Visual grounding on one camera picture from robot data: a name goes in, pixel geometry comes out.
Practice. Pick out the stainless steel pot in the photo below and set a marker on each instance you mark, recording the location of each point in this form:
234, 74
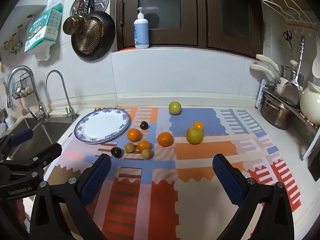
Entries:
273, 113

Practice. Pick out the metal dish rack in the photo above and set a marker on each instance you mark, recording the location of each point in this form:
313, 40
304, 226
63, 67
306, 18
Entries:
303, 120

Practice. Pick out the stainless steel sink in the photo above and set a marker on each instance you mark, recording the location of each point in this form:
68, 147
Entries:
32, 132

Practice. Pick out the black scissors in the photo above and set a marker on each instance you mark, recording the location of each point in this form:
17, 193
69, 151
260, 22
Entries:
288, 38

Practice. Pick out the white rice paddle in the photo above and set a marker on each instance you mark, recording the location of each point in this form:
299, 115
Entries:
317, 62

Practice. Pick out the green apple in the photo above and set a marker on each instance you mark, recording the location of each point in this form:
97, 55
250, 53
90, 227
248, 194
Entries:
175, 108

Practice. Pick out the dark plum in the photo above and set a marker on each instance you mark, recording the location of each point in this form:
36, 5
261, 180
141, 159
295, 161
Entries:
116, 152
143, 125

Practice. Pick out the slim gooseneck faucet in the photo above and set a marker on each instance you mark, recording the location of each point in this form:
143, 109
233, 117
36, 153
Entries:
71, 113

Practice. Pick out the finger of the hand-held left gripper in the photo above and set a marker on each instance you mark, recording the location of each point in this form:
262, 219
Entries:
47, 153
21, 136

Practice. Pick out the tall pull-down faucet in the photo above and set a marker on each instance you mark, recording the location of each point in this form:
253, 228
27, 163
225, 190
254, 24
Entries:
41, 113

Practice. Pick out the golden perforated strainer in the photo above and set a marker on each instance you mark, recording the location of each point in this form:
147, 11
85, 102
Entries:
88, 38

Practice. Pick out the large yellow-green pear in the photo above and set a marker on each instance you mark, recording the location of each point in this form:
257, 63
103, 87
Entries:
194, 135

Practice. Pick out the colourful patterned mat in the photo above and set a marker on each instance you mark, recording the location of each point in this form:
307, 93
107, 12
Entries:
200, 152

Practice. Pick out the lidded steel pot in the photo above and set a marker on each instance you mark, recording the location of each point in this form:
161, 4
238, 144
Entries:
287, 72

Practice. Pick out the white ceramic kettle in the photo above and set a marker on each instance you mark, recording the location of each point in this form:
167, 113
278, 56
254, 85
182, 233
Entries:
310, 102

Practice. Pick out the dark wooden window frame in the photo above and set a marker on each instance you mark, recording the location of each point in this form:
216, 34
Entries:
200, 12

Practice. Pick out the blue-rimmed white plate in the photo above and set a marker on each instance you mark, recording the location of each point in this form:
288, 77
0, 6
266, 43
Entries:
100, 127

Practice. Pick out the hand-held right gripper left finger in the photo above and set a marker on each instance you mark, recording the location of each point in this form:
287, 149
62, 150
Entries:
97, 177

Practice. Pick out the teal and white box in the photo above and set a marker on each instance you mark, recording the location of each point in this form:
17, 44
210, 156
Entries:
43, 27

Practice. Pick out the small brass pot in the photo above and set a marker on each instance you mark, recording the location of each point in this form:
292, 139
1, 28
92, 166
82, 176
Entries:
72, 25

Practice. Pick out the brass wall hook rack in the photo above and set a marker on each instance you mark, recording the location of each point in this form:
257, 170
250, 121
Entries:
15, 41

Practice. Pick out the black frying pan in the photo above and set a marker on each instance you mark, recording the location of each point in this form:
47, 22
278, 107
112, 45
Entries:
108, 35

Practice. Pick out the small yellow fruit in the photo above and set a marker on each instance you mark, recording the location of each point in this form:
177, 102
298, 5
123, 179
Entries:
130, 147
147, 153

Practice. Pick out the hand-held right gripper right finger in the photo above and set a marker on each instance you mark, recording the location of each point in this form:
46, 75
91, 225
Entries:
228, 180

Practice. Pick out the small mandarin orange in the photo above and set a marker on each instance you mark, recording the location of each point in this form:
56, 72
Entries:
199, 125
143, 145

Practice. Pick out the metal spatula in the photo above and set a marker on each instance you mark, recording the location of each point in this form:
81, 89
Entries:
291, 91

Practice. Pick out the blue-white pump soap bottle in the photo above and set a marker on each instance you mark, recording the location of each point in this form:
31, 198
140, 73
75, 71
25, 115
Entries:
141, 32

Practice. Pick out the large navel orange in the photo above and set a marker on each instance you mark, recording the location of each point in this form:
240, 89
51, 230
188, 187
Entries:
165, 139

